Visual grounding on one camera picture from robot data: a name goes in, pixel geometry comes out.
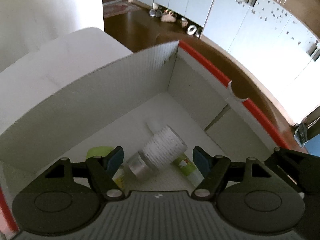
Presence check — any green white labelled jar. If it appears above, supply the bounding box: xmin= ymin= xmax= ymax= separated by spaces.
xmin=86 ymin=146 xmax=125 ymax=190

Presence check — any silver cap white bottle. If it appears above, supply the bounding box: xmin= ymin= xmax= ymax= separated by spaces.
xmin=126 ymin=118 xmax=188 ymax=180

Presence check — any red white cardboard box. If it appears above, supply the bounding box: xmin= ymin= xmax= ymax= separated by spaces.
xmin=1 ymin=41 xmax=296 ymax=239

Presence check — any white wall cabinet unit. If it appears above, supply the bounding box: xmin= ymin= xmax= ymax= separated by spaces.
xmin=135 ymin=0 xmax=319 ymax=125

